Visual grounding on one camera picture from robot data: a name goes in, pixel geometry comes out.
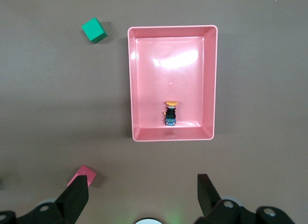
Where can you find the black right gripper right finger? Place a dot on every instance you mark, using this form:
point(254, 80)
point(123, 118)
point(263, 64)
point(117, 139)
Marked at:
point(209, 200)

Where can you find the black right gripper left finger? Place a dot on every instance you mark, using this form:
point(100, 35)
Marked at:
point(72, 202)

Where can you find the orange capped push button switch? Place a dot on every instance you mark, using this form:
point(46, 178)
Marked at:
point(170, 113)

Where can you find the pink foam cube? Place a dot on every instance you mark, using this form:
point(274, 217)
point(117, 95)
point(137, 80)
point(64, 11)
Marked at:
point(87, 173)

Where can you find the brown table cover mat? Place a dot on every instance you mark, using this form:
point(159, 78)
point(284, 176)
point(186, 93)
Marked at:
point(48, 89)

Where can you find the pink plastic tray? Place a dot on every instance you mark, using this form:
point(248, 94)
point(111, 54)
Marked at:
point(168, 65)

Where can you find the green foam cube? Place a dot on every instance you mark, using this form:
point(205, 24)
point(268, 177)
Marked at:
point(93, 31)

